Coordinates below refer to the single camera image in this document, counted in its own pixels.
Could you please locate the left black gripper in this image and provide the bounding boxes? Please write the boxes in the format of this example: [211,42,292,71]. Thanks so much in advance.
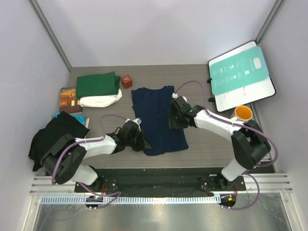
[126,129,151,152]

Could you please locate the navy blue t-shirt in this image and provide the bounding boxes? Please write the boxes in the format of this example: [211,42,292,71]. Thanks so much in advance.
[131,86,189,156]

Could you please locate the white mug orange inside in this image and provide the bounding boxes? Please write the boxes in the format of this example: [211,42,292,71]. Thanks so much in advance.
[230,105,253,122]

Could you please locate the red cube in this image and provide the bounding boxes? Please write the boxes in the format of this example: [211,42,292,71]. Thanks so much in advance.
[121,75,133,89]

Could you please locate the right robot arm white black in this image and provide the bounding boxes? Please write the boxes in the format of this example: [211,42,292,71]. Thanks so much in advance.
[169,93,271,190]

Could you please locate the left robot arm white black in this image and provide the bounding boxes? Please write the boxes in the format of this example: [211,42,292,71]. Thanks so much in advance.
[40,118,152,192]

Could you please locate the white folded t-shirt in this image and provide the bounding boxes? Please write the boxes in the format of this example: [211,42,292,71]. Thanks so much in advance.
[79,89,122,108]

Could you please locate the teal t-shirt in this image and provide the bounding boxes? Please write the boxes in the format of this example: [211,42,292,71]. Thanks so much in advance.
[52,113,91,127]

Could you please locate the green folded t-shirt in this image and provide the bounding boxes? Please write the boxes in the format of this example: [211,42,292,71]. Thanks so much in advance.
[76,72,121,99]

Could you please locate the teal folding board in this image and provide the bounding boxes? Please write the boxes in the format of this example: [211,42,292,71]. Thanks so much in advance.
[209,46,269,95]

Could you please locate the black crumpled t-shirt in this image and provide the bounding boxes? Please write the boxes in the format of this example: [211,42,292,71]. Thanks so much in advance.
[28,111,90,172]

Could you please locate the brown cover book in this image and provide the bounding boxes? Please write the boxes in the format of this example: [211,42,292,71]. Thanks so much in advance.
[59,88,83,114]

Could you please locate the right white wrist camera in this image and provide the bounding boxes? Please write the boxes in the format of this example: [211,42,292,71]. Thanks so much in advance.
[172,93,187,103]

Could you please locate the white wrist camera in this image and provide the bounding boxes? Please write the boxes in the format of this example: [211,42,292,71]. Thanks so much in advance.
[126,118,141,126]
[172,93,187,103]

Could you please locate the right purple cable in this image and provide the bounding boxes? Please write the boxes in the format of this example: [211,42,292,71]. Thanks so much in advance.
[172,81,280,211]

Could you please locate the purple cable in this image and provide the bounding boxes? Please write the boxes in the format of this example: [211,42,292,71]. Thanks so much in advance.
[172,81,280,211]
[51,114,132,209]

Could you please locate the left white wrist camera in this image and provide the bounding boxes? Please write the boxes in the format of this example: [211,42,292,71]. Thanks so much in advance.
[126,118,141,126]

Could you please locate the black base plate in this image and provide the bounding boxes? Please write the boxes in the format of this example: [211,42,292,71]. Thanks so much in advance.
[88,167,246,197]

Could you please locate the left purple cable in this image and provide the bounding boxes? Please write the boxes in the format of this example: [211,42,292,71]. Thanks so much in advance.
[51,114,132,209]

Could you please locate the white slotted cable duct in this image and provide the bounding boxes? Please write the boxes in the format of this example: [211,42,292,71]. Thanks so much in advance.
[40,194,221,205]

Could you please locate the right aluminium frame post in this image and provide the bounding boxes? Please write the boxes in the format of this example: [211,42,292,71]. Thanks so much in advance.
[255,0,286,44]

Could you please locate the aluminium frame post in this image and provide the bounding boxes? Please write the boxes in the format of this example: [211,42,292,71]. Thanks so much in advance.
[255,0,286,44]
[28,0,72,72]

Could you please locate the left aluminium frame post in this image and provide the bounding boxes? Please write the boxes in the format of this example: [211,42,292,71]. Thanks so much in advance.
[28,0,72,72]

